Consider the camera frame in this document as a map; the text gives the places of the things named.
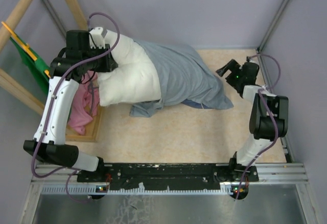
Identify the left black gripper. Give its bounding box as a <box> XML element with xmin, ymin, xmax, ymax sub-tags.
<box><xmin>82</xmin><ymin>43</ymin><xmax>117</xmax><ymax>72</ymax></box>

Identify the white pillow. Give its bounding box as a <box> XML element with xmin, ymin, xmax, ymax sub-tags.
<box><xmin>98</xmin><ymin>35</ymin><xmax>161</xmax><ymax>107</ymax></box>

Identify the light blue pillowcase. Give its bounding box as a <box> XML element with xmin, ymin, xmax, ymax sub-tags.
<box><xmin>130</xmin><ymin>40</ymin><xmax>233</xmax><ymax>118</ymax></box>

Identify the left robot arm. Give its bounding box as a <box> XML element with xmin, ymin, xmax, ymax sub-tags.
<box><xmin>23</xmin><ymin>27</ymin><xmax>118</xmax><ymax>182</ymax></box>

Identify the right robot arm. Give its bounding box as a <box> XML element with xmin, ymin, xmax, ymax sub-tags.
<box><xmin>216</xmin><ymin>59</ymin><xmax>289</xmax><ymax>181</ymax></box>

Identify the grey hanger in tray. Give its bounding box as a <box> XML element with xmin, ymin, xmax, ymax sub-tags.
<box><xmin>87</xmin><ymin>81</ymin><xmax>98</xmax><ymax>116</ymax></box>

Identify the pink garment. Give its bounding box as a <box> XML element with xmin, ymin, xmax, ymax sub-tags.
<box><xmin>67</xmin><ymin>71</ymin><xmax>100</xmax><ymax>135</ymax></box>

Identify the green shirt on hanger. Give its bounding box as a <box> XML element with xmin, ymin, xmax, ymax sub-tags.
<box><xmin>10</xmin><ymin>37</ymin><xmax>50</xmax><ymax>95</ymax></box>

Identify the wooden tray box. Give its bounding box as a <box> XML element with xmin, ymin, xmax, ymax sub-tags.
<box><xmin>65</xmin><ymin>105</ymin><xmax>104</xmax><ymax>142</ymax></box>

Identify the yellow plastic hanger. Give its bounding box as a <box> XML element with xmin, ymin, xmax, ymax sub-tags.
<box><xmin>1</xmin><ymin>21</ymin><xmax>52</xmax><ymax>78</ymax></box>

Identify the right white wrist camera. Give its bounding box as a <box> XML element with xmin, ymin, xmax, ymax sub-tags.
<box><xmin>246</xmin><ymin>56</ymin><xmax>259</xmax><ymax>64</ymax></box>

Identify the aluminium frame rail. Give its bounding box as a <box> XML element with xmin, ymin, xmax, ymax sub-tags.
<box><xmin>257</xmin><ymin>0</ymin><xmax>302</xmax><ymax>53</ymax></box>

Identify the wooden clothes rack frame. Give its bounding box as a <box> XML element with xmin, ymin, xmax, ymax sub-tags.
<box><xmin>0</xmin><ymin>0</ymin><xmax>89</xmax><ymax>116</ymax></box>

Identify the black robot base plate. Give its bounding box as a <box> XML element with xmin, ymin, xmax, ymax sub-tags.
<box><xmin>77</xmin><ymin>161</ymin><xmax>259</xmax><ymax>191</ymax></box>

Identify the white cable duct strip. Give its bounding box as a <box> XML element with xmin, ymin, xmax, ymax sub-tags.
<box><xmin>40</xmin><ymin>184</ymin><xmax>248</xmax><ymax>195</ymax></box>

